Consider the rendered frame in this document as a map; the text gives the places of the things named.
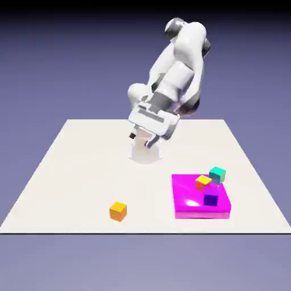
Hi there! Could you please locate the small orange cube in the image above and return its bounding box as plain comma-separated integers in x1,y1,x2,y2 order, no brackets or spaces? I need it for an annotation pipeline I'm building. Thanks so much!
109,201,127,223

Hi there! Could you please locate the small purple cube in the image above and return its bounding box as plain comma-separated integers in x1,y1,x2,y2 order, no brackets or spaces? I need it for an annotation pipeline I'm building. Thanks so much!
203,185,219,207

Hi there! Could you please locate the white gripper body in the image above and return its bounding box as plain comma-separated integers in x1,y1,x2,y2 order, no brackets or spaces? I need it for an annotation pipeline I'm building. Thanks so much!
127,102,181,141

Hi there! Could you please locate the small yellow cube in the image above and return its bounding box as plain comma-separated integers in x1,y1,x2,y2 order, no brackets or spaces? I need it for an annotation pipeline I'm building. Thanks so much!
195,174,213,193

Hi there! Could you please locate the large magenta box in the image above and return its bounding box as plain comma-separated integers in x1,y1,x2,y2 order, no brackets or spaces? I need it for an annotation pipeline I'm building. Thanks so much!
171,173,232,220

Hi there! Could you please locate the small teal cube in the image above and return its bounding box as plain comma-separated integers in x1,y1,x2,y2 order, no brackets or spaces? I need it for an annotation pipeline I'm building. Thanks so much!
209,166,227,185

